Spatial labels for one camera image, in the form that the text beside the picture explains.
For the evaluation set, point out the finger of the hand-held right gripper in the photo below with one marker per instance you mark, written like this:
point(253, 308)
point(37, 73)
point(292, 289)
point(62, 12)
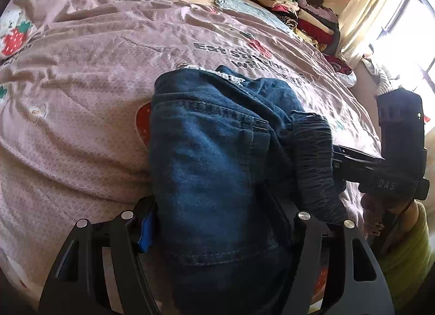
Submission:
point(353, 163)

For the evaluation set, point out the light blue lace cloth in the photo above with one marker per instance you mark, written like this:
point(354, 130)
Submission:
point(244, 9)

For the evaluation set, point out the lime green fleece cloth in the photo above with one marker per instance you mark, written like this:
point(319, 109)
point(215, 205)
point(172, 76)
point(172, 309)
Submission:
point(407, 267)

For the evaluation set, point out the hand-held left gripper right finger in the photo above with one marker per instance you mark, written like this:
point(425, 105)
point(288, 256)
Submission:
point(300, 236)

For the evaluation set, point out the pile of folded clothes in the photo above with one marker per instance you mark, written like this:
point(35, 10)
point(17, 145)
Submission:
point(306, 15)

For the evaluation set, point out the cream curtain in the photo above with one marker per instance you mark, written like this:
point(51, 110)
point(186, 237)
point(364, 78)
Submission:
point(370, 9)

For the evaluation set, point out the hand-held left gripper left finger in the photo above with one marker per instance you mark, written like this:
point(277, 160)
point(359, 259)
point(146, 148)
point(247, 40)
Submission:
point(148, 230)

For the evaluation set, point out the pink strawberry print blanket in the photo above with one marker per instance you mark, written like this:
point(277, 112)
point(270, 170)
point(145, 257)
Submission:
point(85, 80)

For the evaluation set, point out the blue denim pants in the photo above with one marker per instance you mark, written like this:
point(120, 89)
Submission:
point(210, 165)

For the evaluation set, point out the person's right hand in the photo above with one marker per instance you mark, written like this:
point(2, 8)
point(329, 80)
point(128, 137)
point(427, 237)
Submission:
point(372, 214)

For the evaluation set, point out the white striped garment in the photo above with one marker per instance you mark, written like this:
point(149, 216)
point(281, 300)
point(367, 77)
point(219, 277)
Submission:
point(384, 77)

